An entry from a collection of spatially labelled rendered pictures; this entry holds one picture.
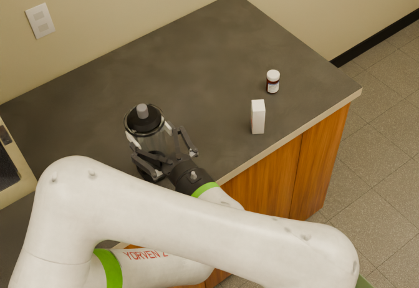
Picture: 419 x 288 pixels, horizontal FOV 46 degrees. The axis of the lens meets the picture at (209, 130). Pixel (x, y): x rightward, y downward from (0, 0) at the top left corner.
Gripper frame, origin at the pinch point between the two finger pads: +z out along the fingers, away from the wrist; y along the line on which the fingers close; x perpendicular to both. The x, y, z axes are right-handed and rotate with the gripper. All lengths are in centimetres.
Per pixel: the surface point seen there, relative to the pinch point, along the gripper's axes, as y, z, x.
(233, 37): -55, 34, 19
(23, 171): 32.4, 16.0, 8.6
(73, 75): 2, 54, 18
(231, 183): -19.7, -10.3, 31.5
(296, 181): -51, -10, 60
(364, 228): -86, -26, 114
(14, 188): 36.8, 16.0, 13.4
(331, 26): -142, 61, 74
